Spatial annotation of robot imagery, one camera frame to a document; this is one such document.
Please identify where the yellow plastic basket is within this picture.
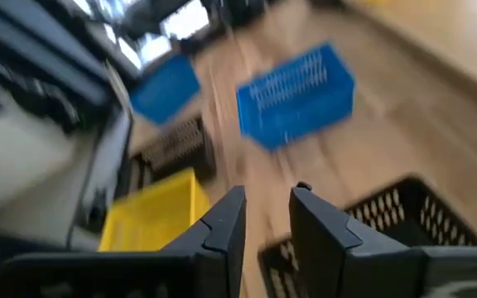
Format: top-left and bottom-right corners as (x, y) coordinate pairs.
(98, 167), (213, 252)

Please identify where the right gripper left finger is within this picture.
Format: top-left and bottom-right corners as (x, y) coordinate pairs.
(160, 185), (248, 298)

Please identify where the black plastic basket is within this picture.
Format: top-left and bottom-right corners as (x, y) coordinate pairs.
(132, 115), (217, 183)
(258, 175), (477, 298)

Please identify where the blue plastic basket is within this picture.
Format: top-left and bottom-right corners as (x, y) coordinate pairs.
(128, 52), (201, 126)
(235, 41), (356, 152)

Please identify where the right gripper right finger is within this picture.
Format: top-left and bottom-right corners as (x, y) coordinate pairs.
(288, 183), (425, 298)

